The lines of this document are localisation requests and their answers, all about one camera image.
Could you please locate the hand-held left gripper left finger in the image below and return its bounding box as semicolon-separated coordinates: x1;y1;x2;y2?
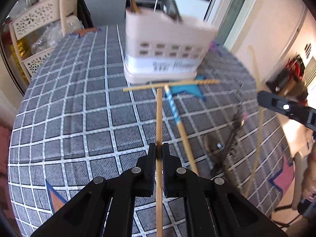
31;143;158;237

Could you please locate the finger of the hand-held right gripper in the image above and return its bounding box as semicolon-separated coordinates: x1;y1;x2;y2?
257;90;316;131

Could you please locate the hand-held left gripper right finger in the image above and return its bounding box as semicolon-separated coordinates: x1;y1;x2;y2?
162;143;288;237

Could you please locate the blue-patterned bamboo chopstick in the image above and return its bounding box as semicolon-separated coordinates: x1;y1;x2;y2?
164;85;199;174

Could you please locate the spiral-patterned bamboo chopstick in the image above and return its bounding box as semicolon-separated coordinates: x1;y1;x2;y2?
123;79;221;92

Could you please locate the beige plastic utensil holder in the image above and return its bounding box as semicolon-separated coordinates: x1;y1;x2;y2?
123;7;219;84

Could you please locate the person's right hand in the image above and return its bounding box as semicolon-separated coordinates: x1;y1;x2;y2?
304;143;316;199

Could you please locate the cardboard box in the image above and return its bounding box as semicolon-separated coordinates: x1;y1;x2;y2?
281;79;305;100

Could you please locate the sliding glass door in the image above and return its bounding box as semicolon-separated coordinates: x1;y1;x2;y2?
205;0;262;50

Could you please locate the black built-in oven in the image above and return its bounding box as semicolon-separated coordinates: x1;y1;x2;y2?
134;0;182;21

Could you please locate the clear plastic bag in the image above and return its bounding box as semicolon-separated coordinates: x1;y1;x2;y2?
30;21;83;55

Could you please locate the gold foil package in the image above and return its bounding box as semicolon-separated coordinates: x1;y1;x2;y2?
11;39;31;79

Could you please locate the black chair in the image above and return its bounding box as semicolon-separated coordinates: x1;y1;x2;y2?
78;0;94;29

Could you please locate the beige plastic storage trolley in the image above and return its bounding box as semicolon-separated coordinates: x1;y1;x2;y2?
8;0;79;77

